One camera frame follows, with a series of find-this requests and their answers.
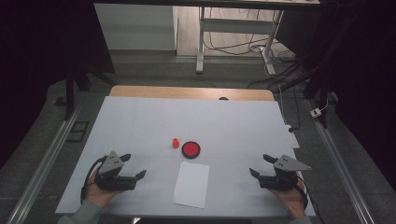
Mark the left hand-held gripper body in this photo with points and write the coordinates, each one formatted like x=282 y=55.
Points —
x=109 y=182

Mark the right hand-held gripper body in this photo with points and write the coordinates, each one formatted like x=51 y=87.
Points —
x=280 y=182

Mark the orange stamp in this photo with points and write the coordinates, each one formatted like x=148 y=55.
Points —
x=176 y=143

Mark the white paper sheet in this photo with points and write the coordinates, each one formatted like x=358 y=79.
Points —
x=191 y=186

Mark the round red ink pad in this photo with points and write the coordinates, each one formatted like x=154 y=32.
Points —
x=190 y=150

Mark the person's left hand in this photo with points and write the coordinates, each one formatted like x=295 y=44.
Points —
x=96 y=196

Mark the person's right hand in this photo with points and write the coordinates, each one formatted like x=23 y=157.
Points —
x=292 y=202

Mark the white power strip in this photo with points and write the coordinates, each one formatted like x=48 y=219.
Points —
x=293 y=140

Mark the small white adapter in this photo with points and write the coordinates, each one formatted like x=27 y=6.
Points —
x=315 y=112

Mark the dark table grommet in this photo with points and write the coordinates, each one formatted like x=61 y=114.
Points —
x=223 y=98

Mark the black stand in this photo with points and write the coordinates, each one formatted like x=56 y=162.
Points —
x=322 y=84
x=70 y=93

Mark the white cabinet panel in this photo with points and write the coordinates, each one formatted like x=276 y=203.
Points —
x=137 y=28

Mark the black floor frame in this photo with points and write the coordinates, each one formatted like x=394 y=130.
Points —
x=70 y=137

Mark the aluminium rail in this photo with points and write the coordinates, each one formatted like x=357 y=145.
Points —
x=339 y=161
x=46 y=158

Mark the white desk frame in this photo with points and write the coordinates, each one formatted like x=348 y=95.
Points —
x=200 y=46

